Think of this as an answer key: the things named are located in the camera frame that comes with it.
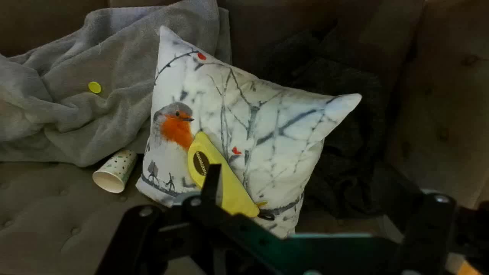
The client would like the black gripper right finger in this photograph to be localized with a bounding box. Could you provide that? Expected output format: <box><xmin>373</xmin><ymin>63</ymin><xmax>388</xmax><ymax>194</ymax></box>
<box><xmin>370</xmin><ymin>162</ymin><xmax>426</xmax><ymax>219</ymax></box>

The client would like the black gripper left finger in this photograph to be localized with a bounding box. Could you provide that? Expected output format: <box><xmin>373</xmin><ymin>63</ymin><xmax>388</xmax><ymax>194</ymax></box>
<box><xmin>199</xmin><ymin>162</ymin><xmax>225</xmax><ymax>206</ymax></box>

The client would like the small yellow ring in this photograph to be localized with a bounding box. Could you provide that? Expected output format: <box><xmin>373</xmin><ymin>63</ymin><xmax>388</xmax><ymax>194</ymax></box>
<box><xmin>86</xmin><ymin>80</ymin><xmax>104</xmax><ymax>96</ymax></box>

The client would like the white dotted paper cup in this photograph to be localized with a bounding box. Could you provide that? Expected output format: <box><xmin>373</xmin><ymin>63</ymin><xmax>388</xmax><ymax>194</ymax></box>
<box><xmin>90</xmin><ymin>147</ymin><xmax>139</xmax><ymax>196</ymax></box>

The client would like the dark charcoal blanket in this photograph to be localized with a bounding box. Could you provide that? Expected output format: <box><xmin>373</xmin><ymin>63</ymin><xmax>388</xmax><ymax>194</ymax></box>
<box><xmin>254</xmin><ymin>28</ymin><xmax>425</xmax><ymax>220</ymax></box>

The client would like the white robin print pillow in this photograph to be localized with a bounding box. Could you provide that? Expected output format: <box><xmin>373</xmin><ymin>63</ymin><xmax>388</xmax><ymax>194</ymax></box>
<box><xmin>135</xmin><ymin>25</ymin><xmax>364</xmax><ymax>240</ymax></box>

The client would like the grey fleece blanket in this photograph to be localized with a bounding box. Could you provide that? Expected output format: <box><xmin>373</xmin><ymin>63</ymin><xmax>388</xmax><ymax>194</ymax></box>
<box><xmin>0</xmin><ymin>0</ymin><xmax>234</xmax><ymax>170</ymax></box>

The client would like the brown tufted sofa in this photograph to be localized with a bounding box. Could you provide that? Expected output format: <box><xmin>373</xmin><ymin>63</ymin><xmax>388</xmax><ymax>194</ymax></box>
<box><xmin>0</xmin><ymin>0</ymin><xmax>489</xmax><ymax>275</ymax></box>

